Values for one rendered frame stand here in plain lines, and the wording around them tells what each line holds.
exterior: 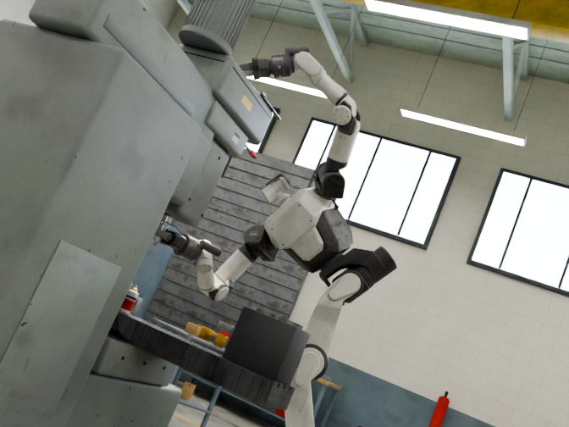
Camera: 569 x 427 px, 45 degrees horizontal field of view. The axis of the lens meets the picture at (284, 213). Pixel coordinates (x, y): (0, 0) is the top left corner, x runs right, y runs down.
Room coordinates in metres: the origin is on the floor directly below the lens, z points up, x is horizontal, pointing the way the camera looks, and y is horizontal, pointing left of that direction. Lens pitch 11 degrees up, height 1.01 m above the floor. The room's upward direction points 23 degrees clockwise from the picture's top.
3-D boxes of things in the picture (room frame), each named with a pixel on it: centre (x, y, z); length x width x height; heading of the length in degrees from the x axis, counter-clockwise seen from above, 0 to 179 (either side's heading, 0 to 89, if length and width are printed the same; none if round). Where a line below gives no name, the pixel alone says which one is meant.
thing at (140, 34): (2.10, 0.60, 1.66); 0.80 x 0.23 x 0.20; 156
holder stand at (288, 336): (2.35, -0.12, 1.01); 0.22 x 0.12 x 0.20; 59
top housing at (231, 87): (2.55, 0.41, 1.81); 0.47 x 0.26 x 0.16; 156
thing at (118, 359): (2.56, 0.40, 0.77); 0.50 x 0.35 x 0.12; 156
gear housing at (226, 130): (2.52, 0.42, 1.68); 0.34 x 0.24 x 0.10; 156
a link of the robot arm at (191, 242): (2.62, 0.33, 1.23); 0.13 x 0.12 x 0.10; 41
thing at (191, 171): (2.38, 0.48, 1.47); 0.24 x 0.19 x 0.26; 66
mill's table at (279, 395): (2.53, 0.34, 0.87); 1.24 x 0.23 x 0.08; 66
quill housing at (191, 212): (2.56, 0.41, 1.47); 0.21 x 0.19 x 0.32; 66
